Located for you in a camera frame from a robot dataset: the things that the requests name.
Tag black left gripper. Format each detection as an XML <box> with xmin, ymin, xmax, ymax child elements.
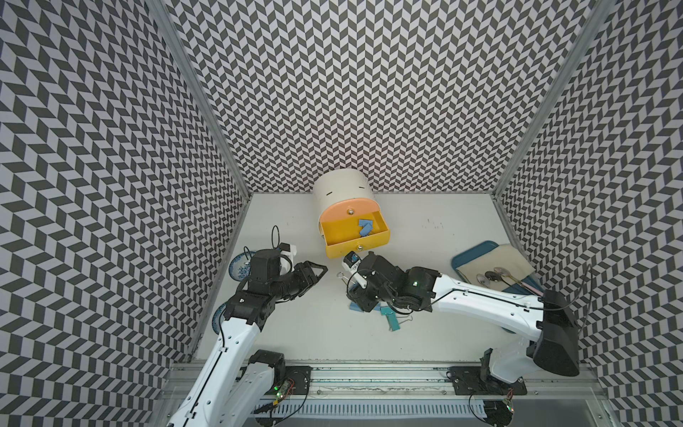
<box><xmin>269</xmin><ymin>260</ymin><xmax>328</xmax><ymax>301</ymax></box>

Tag yellow drawer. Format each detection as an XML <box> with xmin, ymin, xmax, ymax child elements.
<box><xmin>320</xmin><ymin>211</ymin><xmax>391</xmax><ymax>259</ymax></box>

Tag blue binder clip bottom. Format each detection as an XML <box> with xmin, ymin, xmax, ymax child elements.
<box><xmin>359</xmin><ymin>219</ymin><xmax>374</xmax><ymax>229</ymax></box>

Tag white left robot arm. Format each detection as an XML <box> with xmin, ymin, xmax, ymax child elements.
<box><xmin>166</xmin><ymin>243</ymin><xmax>328</xmax><ymax>426</ymax></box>

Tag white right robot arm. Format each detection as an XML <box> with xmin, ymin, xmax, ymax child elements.
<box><xmin>341</xmin><ymin>252</ymin><xmax>580</xmax><ymax>384</ymax></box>

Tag green binder clip bottom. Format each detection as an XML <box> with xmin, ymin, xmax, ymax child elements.
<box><xmin>385</xmin><ymin>313</ymin><xmax>413</xmax><ymax>332</ymax></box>

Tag white round drawer cabinet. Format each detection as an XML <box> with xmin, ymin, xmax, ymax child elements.
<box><xmin>312</xmin><ymin>168</ymin><xmax>379</xmax><ymax>216</ymax></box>

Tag blue patterned bowl far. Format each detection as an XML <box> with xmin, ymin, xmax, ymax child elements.
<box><xmin>228</xmin><ymin>251</ymin><xmax>254</xmax><ymax>282</ymax></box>

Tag blue patterned bowl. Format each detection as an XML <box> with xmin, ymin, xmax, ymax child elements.
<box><xmin>228</xmin><ymin>251</ymin><xmax>254</xmax><ymax>282</ymax></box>
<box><xmin>211</xmin><ymin>302</ymin><xmax>227</xmax><ymax>334</ymax></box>

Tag blue patterned bowl near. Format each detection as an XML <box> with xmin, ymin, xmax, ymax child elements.
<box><xmin>211</xmin><ymin>302</ymin><xmax>227</xmax><ymax>334</ymax></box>

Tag metal spoons on cloth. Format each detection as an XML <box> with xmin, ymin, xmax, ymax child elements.
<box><xmin>476</xmin><ymin>267</ymin><xmax>528</xmax><ymax>295</ymax></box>

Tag beige cloth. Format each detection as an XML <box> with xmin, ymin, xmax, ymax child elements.
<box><xmin>457</xmin><ymin>243</ymin><xmax>535</xmax><ymax>294</ymax></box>

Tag teal cutting board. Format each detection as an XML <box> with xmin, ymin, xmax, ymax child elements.
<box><xmin>452</xmin><ymin>239</ymin><xmax>545</xmax><ymax>297</ymax></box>

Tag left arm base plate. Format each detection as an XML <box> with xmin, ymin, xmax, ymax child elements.
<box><xmin>266</xmin><ymin>366</ymin><xmax>312</xmax><ymax>396</ymax></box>

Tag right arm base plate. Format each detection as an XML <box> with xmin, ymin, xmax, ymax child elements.
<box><xmin>446</xmin><ymin>366</ymin><xmax>528</xmax><ymax>397</ymax></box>

